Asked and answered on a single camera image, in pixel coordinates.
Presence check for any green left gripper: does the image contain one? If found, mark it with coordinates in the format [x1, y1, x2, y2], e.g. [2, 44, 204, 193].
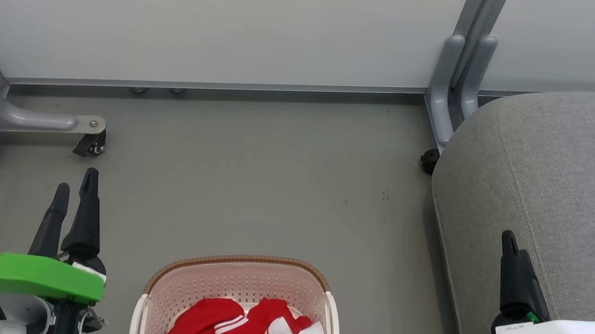
[0, 152, 125, 334]

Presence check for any grey fabric sofa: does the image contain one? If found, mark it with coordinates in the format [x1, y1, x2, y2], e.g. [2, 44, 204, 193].
[405, 57, 595, 334]

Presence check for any black caster wheel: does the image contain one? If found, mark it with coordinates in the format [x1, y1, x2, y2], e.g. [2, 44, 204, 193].
[72, 127, 109, 161]
[417, 146, 442, 177]

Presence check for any grey forked partition foot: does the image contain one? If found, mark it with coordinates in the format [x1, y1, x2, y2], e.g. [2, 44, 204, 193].
[417, 27, 500, 160]

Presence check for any grey partition base rail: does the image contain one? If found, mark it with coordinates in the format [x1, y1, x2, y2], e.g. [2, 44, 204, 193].
[5, 19, 430, 153]

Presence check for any grey partition post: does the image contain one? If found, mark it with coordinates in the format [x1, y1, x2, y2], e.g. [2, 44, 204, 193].
[445, 0, 511, 98]

